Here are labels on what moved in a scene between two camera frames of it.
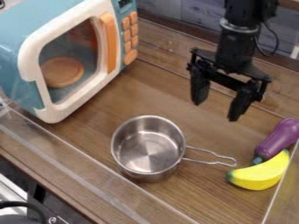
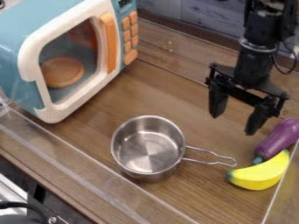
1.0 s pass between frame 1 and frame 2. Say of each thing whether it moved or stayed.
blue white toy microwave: stayed
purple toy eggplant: stayed
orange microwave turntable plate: stayed
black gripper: moved
